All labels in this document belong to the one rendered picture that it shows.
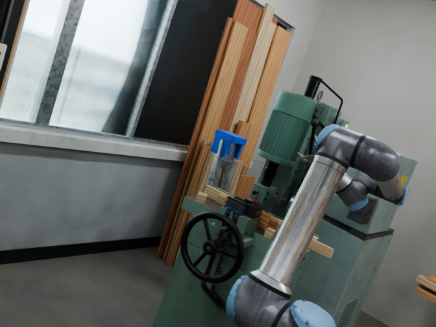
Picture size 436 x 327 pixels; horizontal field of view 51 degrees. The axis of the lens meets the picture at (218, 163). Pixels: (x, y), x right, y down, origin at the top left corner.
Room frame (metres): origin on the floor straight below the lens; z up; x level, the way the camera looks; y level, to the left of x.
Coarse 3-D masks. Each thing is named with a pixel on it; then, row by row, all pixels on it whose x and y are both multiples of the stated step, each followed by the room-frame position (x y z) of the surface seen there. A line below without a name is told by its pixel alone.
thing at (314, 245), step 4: (220, 196) 2.18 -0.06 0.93; (224, 196) 2.19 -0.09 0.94; (216, 200) 2.18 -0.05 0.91; (220, 200) 2.17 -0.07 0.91; (280, 224) 2.03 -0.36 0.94; (276, 228) 2.04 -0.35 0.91; (312, 240) 1.97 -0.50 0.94; (312, 244) 1.96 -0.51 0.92; (316, 244) 1.96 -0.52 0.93; (320, 244) 1.95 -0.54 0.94; (312, 248) 1.96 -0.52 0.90; (316, 248) 1.95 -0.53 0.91; (320, 248) 1.95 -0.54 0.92; (324, 248) 1.94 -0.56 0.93; (328, 248) 1.93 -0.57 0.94; (332, 248) 1.94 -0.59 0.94; (320, 252) 1.94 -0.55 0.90; (324, 252) 1.94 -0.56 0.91; (328, 252) 1.93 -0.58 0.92; (332, 252) 1.93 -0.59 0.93; (328, 256) 1.93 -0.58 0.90
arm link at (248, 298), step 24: (336, 144) 1.52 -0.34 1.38; (360, 144) 1.49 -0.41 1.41; (312, 168) 1.52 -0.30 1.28; (336, 168) 1.50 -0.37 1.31; (312, 192) 1.47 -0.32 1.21; (288, 216) 1.48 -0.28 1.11; (312, 216) 1.45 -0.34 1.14; (288, 240) 1.43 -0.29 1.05; (264, 264) 1.43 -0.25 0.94; (288, 264) 1.41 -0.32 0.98; (240, 288) 1.40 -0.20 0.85; (264, 288) 1.37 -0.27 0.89; (288, 288) 1.40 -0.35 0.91; (240, 312) 1.36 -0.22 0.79; (264, 312) 1.34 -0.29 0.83
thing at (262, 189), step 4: (256, 184) 2.07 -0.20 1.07; (260, 184) 2.10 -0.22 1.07; (252, 188) 2.07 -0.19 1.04; (256, 188) 2.07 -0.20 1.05; (260, 188) 2.06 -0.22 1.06; (264, 188) 2.05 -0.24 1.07; (268, 188) 2.07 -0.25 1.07; (272, 188) 2.11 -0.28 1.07; (276, 188) 2.16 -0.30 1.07; (260, 192) 2.06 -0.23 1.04; (264, 192) 2.05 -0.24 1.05; (268, 192) 2.06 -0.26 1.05; (272, 192) 2.12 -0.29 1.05; (252, 196) 2.07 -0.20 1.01; (256, 196) 2.06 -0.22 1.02; (260, 196) 2.05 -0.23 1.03; (264, 196) 2.05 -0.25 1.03; (268, 196) 2.09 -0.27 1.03; (260, 200) 2.05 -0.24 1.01; (264, 200) 2.06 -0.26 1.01; (268, 200) 2.11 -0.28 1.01
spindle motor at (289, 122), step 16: (288, 96) 2.03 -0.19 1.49; (272, 112) 2.09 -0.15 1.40; (288, 112) 2.02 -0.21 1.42; (304, 112) 2.03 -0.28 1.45; (272, 128) 2.05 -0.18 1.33; (288, 128) 2.02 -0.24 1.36; (304, 128) 2.05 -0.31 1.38; (272, 144) 2.03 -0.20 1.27; (288, 144) 2.02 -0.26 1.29; (272, 160) 2.02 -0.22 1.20; (288, 160) 2.04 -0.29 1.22
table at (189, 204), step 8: (184, 200) 2.08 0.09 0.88; (192, 200) 2.06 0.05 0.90; (208, 200) 2.15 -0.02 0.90; (184, 208) 2.07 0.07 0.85; (192, 208) 2.06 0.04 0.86; (200, 208) 2.04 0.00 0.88; (208, 208) 2.02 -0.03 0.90; (216, 208) 2.06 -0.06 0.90; (216, 232) 1.89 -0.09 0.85; (256, 232) 1.92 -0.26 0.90; (264, 232) 1.96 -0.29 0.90; (232, 240) 1.85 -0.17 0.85; (248, 240) 1.87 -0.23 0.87; (256, 240) 1.91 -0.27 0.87; (264, 240) 1.89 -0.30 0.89; (272, 240) 1.88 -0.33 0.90; (264, 248) 1.89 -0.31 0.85; (304, 256) 1.89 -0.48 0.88
